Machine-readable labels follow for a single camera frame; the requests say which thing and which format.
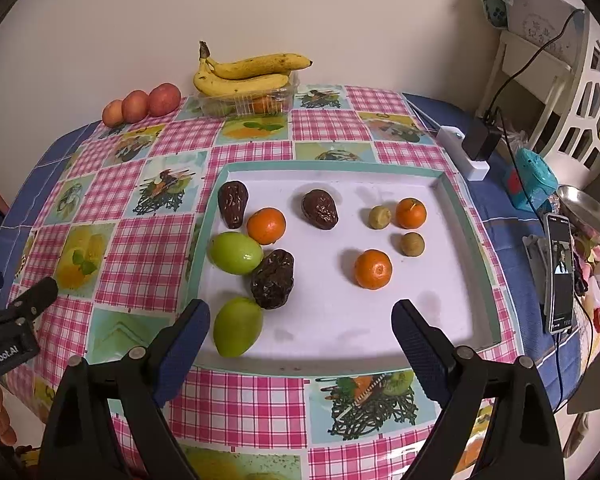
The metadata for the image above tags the pear-shaped dark brown avocado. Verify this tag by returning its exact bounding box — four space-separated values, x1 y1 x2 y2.
217 180 250 229

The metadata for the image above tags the clear plastic container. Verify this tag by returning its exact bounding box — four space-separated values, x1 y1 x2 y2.
196 71 301 117

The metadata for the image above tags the smartphone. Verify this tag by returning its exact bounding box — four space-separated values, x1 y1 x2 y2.
544 212 576 336

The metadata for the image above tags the teal plastic gadget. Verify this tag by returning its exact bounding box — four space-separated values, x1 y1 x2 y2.
505 147 560 211

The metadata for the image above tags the black cable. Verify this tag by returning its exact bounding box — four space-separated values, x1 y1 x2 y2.
475 7 586 126

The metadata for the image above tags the mandarin orange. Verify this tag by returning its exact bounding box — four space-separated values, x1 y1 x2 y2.
354 249 394 291
246 207 287 246
396 198 427 229

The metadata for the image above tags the pale red apple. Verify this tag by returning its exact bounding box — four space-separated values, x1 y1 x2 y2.
102 100 127 127

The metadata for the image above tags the yellow banana bunch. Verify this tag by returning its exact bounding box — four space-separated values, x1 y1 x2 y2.
193 41 313 98

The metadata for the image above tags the small green jujube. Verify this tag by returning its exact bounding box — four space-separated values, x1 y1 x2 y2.
213 297 264 359

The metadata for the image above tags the pink checked printed tablecloth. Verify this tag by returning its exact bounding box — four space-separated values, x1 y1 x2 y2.
2 85 526 480

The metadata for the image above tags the white wooden rack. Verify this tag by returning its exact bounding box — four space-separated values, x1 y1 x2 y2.
475 30 576 121

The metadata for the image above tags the dark brown wrinkled avocado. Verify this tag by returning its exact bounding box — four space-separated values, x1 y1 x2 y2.
301 189 339 231
250 249 296 310

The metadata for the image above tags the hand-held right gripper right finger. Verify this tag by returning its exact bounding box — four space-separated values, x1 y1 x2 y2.
391 299 566 480

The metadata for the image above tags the black power adapter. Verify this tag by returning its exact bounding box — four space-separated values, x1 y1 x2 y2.
462 116 501 162

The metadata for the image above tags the patterned cloth bag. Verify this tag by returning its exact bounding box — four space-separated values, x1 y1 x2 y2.
480 0 513 28

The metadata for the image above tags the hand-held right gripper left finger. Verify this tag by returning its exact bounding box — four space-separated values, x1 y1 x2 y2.
40 299 212 480

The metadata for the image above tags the white tray with teal rim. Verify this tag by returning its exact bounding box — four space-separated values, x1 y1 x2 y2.
182 160 503 373

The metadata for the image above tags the metal bowl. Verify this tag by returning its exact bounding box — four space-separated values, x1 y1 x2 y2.
557 185 600 248

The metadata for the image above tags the large green jujube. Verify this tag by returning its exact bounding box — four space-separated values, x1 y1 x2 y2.
208 231 264 275

